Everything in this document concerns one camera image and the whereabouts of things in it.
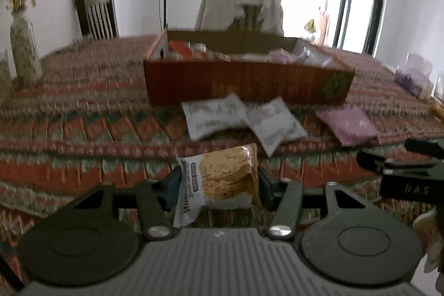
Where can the purple tissue pack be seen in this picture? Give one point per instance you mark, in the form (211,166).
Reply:
(412,81)

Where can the orange cardboard box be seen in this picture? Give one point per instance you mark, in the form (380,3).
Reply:
(242,82)

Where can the white biscuit snack packet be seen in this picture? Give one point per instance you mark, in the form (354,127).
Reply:
(222,178)

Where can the person's right hand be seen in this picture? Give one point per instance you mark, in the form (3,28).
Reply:
(428,240)

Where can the wooden chair under jacket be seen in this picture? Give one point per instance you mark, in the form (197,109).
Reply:
(251,18)

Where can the dark wooden chair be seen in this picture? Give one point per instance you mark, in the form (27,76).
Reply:
(80,15)

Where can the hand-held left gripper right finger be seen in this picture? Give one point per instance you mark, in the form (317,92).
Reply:
(265,190)

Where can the yellow snack packet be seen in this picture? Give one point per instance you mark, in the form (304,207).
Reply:
(437,110)

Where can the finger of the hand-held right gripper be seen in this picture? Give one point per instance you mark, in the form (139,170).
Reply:
(374,160)
(423,147)

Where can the beige jacket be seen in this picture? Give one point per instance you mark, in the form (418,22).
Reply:
(222,4)

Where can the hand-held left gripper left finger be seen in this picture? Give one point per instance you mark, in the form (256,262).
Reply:
(171,185)

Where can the woven basket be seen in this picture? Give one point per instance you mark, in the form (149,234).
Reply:
(4,81)

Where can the patterned woven tablecloth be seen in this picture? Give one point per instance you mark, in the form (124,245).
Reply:
(86,129)

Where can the purple snack packet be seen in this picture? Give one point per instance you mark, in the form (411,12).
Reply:
(347,126)
(282,56)

